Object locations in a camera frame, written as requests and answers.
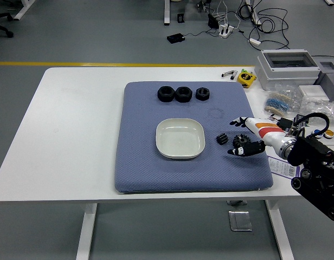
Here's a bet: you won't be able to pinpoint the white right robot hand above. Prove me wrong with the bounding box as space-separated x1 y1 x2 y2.
227 116 291 157

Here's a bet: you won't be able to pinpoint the large dark metal gear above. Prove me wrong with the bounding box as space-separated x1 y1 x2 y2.
233 134 251 149

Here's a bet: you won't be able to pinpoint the small white box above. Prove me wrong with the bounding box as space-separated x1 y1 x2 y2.
297 84 329 98

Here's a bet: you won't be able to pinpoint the grey blue-yellow-red button box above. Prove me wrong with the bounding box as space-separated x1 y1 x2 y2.
305 126 334 142

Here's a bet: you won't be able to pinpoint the small black hex nut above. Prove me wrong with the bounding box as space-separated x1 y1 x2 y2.
195 87 210 101

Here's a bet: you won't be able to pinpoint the grey box with orange button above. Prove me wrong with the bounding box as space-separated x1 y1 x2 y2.
317 60 334 103

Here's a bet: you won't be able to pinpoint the large black hex nut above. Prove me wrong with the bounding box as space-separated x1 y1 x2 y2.
157 86 175 103
174 86 192 103

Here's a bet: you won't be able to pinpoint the black box on floor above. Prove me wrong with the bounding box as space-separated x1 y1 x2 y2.
166 33 186 44

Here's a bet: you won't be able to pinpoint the blue resistor tape roll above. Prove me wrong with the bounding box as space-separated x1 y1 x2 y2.
264 92 292 113

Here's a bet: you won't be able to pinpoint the small black circuit board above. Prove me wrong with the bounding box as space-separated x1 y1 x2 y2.
292 113 311 128

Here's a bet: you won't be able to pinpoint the purple white label card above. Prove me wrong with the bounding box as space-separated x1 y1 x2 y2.
266 155 302 179

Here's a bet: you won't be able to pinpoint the yellow tape measure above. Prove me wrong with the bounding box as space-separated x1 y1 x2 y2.
236 70 258 89

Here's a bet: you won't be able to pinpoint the clear plastic bag of parts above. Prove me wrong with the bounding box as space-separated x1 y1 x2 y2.
299 96 334 124

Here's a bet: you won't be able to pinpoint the white square dish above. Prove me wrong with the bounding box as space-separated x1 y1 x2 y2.
155 118 205 160

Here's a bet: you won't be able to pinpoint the metal floor plate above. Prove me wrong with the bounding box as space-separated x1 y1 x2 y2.
228 210 253 231

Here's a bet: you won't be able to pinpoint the white table leg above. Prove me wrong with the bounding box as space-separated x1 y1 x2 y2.
265 200 295 260
75 203 98 260

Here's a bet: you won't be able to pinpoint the white power strip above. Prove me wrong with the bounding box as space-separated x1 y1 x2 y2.
218 23 235 38

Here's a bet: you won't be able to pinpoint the black power adapter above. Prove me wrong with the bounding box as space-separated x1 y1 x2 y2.
207 13 219 29

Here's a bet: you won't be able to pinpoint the blue-grey padded mat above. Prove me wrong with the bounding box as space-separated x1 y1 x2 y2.
114 81 274 193

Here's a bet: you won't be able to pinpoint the white desk leg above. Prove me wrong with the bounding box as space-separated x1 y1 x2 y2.
163 0 172 26

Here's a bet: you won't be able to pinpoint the black office chair base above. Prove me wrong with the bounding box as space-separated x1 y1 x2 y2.
0 0 15 38

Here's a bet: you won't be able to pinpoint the black connector block with wires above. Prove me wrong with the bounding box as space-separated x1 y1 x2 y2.
267 115 292 128

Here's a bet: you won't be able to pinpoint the grey enclosure with clear lid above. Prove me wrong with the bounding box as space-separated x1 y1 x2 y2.
254 49 322 90

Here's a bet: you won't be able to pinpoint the black floor cables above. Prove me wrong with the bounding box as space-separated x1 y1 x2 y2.
237 0 291 51

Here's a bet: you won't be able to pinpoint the thin black cable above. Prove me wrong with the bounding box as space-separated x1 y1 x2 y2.
183 27 221 37

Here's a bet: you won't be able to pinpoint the white charging cables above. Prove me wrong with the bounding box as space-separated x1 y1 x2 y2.
214 0 241 30

